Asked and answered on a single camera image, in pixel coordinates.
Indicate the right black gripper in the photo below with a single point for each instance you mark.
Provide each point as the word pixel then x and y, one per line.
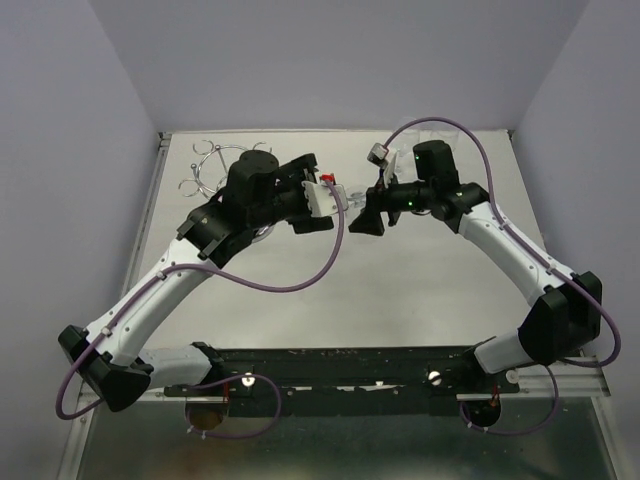
pixel 379 199

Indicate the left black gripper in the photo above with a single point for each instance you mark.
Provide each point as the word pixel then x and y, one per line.
pixel 297 171

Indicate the textured glass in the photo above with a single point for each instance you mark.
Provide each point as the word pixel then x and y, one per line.
pixel 356 198

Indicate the chrome wine glass rack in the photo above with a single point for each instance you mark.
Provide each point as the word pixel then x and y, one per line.
pixel 210 170

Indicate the tall stemmed wine glass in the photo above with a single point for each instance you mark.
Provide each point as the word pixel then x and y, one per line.
pixel 448 136

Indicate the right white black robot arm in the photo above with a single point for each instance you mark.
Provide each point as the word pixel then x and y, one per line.
pixel 563 316

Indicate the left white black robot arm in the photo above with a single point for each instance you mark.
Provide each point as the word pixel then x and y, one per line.
pixel 110 354

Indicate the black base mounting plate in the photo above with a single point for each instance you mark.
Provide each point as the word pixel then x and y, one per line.
pixel 331 382

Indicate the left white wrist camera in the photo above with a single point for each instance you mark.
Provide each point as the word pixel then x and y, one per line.
pixel 320 199

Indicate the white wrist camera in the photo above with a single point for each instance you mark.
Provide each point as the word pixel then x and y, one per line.
pixel 384 159
pixel 320 199

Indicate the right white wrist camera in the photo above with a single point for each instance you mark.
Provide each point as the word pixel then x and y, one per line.
pixel 384 159

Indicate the aluminium rail frame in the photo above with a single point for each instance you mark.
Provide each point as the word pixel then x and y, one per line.
pixel 301 313

